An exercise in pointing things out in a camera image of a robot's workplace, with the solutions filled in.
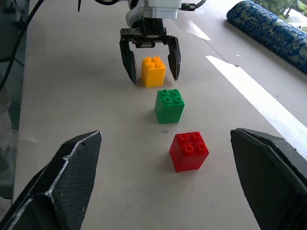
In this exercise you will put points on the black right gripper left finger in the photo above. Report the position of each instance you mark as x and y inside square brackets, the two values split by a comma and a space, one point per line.
[69, 177]

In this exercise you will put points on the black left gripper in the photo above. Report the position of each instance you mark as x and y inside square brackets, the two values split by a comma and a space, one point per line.
[151, 28]

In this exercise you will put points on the green studded toy cube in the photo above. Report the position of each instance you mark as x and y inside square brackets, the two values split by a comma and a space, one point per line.
[168, 110]

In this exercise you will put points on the red studded toy cube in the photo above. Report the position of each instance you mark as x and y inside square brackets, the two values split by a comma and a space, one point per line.
[188, 158]

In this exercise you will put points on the yellow studded toy cube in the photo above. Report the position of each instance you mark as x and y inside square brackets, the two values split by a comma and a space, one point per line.
[153, 74]

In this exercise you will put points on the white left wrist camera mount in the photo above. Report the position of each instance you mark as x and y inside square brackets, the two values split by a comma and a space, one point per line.
[163, 9]

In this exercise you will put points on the blue gold patterned cushion roll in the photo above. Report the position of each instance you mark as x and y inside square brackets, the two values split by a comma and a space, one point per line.
[268, 28]

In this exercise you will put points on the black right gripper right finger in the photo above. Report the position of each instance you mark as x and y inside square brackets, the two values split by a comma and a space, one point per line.
[271, 182]

